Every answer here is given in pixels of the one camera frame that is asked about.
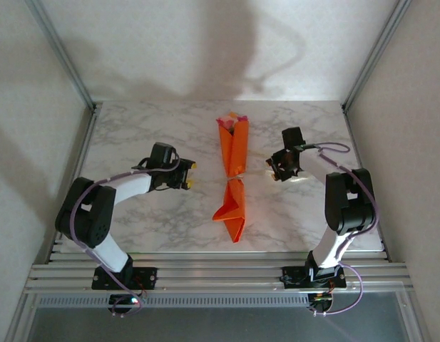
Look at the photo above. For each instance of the cream printed ribbon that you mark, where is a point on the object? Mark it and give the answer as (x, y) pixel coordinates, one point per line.
(253, 173)

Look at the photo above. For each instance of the orange wrapping paper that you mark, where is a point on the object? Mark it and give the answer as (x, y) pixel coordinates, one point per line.
(235, 153)

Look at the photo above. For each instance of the coral pink fake rose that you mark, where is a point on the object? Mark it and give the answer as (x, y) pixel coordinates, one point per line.
(224, 123)

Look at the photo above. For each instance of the white pink-edged fake rose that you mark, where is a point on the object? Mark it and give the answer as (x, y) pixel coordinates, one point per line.
(229, 117)

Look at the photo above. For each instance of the magenta fake rose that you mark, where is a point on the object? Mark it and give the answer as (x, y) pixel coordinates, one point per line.
(242, 117)

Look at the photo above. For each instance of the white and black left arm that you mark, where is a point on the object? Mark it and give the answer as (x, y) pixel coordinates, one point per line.
(87, 213)

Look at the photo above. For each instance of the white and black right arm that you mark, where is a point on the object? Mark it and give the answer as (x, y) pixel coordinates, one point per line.
(348, 203)

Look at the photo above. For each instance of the black left control board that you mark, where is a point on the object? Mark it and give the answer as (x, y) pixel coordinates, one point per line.
(121, 302)

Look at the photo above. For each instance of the black control board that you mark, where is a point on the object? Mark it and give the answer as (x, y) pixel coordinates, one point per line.
(321, 301)
(121, 302)

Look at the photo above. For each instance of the black right control board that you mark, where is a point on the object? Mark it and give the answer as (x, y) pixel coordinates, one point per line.
(321, 301)

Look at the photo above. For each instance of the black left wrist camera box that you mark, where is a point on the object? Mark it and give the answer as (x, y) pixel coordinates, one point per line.
(162, 153)

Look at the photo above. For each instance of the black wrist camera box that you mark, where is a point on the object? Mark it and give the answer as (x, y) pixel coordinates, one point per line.
(162, 153)
(293, 136)

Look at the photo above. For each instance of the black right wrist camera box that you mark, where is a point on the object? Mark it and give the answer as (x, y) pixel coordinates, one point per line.
(293, 136)

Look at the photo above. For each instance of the aluminium right side rail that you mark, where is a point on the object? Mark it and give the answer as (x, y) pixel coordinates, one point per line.
(362, 142)

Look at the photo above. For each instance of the aluminium rail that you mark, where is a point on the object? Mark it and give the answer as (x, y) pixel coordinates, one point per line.
(80, 142)
(362, 142)

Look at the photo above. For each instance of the aluminium base rail beams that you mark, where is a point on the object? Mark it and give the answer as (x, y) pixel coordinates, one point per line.
(219, 272)

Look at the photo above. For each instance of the aluminium left side rail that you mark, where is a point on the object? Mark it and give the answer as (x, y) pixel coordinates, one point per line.
(80, 142)

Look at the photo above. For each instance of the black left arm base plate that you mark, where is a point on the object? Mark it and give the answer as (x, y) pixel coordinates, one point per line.
(148, 276)

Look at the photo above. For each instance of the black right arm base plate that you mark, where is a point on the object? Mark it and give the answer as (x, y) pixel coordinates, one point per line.
(294, 279)

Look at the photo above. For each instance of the aluminium right frame post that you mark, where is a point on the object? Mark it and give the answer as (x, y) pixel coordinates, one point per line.
(376, 53)

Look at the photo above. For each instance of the aluminium frame post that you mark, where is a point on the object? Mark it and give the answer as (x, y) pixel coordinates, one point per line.
(62, 57)
(376, 53)

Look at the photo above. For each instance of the aluminium left frame post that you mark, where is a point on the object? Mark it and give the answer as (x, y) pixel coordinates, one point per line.
(62, 57)

